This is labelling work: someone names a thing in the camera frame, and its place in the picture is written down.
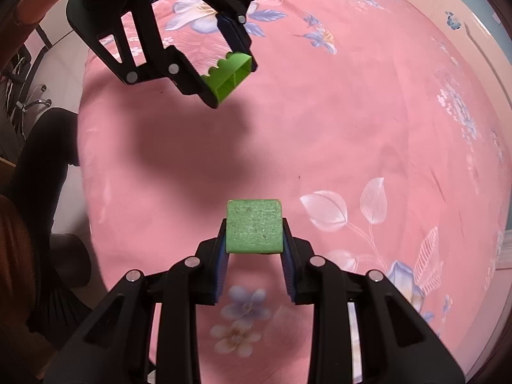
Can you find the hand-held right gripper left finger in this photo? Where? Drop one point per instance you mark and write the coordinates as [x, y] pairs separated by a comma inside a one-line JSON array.
[[220, 272]]

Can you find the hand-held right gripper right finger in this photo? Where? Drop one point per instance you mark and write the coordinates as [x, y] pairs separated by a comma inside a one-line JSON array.
[[287, 266]]

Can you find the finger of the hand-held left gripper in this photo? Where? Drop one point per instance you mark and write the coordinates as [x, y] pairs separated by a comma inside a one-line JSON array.
[[236, 36], [188, 76]]

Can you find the green plastic piece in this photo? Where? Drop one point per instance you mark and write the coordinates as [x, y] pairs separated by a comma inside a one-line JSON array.
[[232, 82]]

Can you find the green sponge block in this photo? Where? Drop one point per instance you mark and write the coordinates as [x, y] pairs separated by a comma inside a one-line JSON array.
[[254, 228]]

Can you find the pink floral blanket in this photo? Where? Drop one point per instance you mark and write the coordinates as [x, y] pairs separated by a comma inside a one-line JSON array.
[[320, 128]]

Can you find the black office chair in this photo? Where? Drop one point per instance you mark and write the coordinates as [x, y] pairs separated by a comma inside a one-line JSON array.
[[36, 102]]

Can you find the person's brown sweater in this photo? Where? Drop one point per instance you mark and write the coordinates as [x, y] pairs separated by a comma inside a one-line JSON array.
[[16, 248]]

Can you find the blue sticker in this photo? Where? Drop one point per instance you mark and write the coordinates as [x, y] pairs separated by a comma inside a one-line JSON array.
[[453, 20]]

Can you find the white wall hook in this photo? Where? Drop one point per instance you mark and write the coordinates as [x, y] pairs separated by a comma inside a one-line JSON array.
[[497, 19]]

